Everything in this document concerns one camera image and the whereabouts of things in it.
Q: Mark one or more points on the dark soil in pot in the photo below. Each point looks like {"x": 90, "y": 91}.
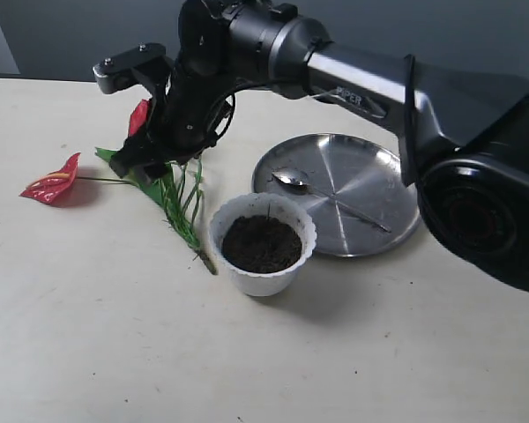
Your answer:
{"x": 261, "y": 244}

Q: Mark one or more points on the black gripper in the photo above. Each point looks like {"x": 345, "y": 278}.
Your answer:
{"x": 186, "y": 125}

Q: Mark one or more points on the white scalloped flower pot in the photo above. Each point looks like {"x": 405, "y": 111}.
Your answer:
{"x": 272, "y": 205}

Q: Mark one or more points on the steel spoon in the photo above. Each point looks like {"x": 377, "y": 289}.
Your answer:
{"x": 298, "y": 179}

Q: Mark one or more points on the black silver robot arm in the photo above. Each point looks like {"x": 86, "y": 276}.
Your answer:
{"x": 463, "y": 136}

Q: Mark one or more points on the round steel plate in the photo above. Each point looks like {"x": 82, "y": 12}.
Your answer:
{"x": 359, "y": 173}

